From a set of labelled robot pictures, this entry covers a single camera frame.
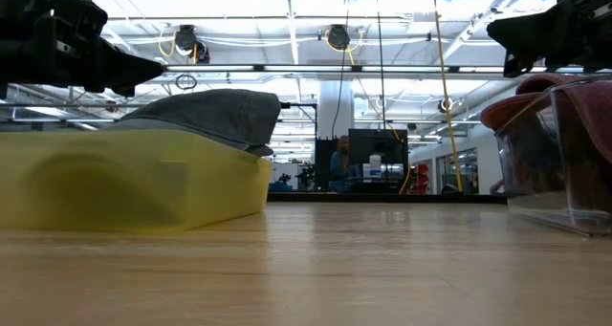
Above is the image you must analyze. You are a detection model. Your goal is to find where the white bottle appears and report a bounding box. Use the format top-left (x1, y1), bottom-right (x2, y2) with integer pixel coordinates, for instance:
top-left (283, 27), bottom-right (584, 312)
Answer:
top-left (367, 153), bottom-right (383, 179)

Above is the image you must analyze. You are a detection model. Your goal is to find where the person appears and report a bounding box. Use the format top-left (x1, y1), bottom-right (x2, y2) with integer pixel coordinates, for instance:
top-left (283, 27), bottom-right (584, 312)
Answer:
top-left (329, 134), bottom-right (353, 193)

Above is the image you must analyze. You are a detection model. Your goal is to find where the clear plastic bin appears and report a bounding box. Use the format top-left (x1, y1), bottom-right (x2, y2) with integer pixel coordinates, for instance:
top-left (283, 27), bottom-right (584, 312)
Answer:
top-left (494, 75), bottom-right (612, 236)

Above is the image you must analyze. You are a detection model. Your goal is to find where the black metal gantry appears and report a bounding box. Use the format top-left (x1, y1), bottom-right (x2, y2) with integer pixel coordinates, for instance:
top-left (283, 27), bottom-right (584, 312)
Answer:
top-left (279, 100), bottom-right (319, 143)

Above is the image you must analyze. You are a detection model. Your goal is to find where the black power cable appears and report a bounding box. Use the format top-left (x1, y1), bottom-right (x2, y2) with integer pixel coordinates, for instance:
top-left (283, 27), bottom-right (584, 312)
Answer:
top-left (374, 0), bottom-right (388, 131)

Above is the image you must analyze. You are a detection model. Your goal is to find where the yellow plastic bin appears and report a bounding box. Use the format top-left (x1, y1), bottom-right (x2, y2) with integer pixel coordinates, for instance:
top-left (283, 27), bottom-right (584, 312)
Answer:
top-left (0, 128), bottom-right (273, 235)

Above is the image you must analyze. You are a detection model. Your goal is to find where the black monitor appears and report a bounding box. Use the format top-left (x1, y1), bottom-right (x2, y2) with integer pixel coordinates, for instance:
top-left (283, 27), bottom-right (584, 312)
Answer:
top-left (347, 128), bottom-right (409, 165)

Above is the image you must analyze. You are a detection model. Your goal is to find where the long ceiling light bar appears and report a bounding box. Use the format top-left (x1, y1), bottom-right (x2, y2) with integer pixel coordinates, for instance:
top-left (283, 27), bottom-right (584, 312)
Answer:
top-left (162, 62), bottom-right (508, 76)

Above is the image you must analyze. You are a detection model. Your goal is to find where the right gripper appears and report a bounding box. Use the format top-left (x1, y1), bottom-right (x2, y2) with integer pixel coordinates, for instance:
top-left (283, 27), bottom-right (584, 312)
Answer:
top-left (487, 0), bottom-right (612, 78)

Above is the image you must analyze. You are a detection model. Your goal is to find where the black aluminium table frame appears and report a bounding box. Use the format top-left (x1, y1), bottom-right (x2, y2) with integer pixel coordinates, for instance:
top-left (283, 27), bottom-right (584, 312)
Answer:
top-left (267, 192), bottom-right (508, 205)

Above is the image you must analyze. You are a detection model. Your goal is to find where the yellow cable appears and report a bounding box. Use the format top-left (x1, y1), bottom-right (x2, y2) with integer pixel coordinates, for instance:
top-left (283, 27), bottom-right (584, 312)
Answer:
top-left (429, 0), bottom-right (464, 193)

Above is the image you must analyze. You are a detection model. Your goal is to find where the dark grey cap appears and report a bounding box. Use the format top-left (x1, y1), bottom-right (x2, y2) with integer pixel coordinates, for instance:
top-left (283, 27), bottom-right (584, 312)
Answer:
top-left (107, 88), bottom-right (282, 151)

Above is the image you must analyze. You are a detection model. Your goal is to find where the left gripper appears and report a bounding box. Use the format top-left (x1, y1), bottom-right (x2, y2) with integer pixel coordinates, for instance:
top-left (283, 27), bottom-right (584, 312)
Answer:
top-left (0, 0), bottom-right (164, 98)

